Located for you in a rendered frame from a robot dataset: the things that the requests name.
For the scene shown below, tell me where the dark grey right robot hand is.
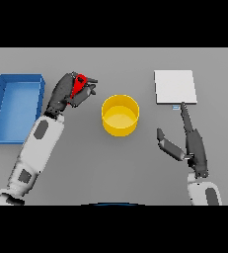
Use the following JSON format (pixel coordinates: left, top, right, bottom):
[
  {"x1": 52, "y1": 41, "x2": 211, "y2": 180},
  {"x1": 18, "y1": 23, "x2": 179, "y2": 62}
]
[{"x1": 156, "y1": 101, "x2": 209, "y2": 179}]

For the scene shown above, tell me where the blue plastic tray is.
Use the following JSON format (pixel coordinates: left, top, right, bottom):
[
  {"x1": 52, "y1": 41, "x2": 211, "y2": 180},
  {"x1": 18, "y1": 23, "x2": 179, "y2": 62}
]
[{"x1": 0, "y1": 73, "x2": 46, "y2": 145}]

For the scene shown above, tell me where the yellow bowl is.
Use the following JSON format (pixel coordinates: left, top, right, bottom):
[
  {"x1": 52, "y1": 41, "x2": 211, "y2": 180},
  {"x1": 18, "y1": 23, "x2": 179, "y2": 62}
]
[{"x1": 101, "y1": 94, "x2": 140, "y2": 137}]

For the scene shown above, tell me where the pale square measuring scale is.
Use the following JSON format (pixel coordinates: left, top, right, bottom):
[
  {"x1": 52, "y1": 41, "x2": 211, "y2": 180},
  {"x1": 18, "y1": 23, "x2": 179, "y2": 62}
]
[{"x1": 153, "y1": 69, "x2": 198, "y2": 111}]

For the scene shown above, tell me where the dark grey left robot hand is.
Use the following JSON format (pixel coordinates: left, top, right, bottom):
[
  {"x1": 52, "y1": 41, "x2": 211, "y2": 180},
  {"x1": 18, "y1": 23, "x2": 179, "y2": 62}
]
[{"x1": 44, "y1": 71, "x2": 99, "y2": 120}]

